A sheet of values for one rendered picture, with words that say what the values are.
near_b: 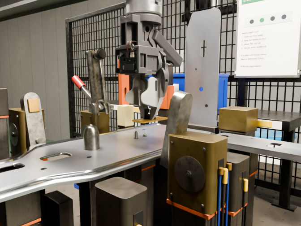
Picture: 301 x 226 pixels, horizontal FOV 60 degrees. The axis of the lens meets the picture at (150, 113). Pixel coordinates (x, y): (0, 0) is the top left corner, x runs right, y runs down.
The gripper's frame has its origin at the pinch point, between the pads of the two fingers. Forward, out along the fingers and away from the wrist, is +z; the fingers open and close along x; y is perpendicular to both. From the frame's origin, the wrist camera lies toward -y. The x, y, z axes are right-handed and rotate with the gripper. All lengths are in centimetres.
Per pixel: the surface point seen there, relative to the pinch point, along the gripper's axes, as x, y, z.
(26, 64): -492, -174, -32
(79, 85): -27.2, 0.9, -5.5
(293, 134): 17, -51, 10
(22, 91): -512, -171, 20
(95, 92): -18.4, 1.5, -3.8
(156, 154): 7.0, 5.8, 6.8
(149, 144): 1.6, 1.9, 6.5
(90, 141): -3.6, 13.6, 4.8
